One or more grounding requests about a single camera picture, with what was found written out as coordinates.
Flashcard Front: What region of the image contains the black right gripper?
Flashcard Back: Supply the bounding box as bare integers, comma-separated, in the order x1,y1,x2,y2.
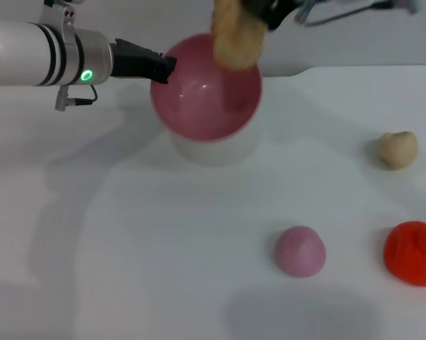
239,0,301,32

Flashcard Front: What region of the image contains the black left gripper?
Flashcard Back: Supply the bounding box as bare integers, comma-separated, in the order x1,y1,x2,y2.
110,38,178,85

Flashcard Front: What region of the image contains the right arm connector cable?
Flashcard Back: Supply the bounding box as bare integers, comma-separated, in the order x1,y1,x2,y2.
294,0,394,28

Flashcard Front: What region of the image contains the arm connector cable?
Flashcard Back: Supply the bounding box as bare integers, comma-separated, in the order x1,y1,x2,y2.
294,0,394,28
54,84,99,112

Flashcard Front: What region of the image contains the pink plastic bowl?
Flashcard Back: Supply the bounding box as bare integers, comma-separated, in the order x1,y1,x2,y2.
149,33,263,142

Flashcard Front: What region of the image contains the beige round bun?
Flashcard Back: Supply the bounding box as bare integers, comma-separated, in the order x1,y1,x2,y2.
376,130,419,171

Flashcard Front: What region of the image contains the left arm connector cable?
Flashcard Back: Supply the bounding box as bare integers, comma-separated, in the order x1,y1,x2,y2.
54,84,99,112

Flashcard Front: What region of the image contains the orange striped long bread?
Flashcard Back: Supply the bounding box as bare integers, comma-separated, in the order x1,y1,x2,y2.
212,0,266,71

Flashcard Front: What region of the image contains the pink round bun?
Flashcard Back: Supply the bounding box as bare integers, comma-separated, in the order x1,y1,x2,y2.
273,225,327,278

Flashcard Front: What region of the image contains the orange-red round bun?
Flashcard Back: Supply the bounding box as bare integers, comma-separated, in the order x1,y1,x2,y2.
383,220,426,287

